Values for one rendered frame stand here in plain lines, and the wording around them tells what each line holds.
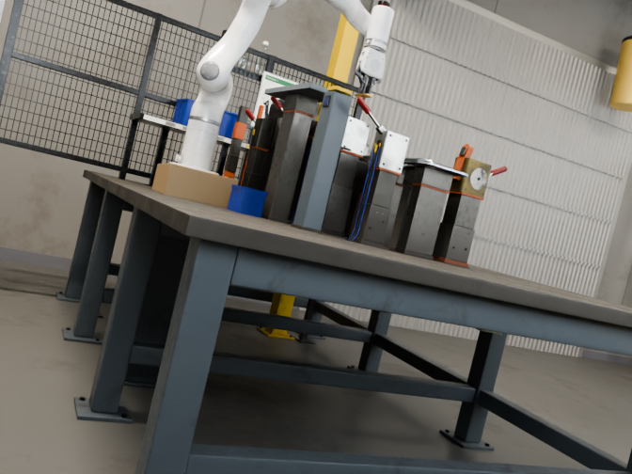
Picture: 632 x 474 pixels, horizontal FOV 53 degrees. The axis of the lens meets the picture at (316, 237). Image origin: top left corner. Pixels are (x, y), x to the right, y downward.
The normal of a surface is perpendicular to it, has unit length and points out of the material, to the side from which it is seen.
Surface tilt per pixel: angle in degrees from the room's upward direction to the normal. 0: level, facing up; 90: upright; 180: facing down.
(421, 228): 90
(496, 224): 90
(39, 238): 90
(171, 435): 90
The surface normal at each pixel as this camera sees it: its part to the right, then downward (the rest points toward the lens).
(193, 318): 0.40, 0.13
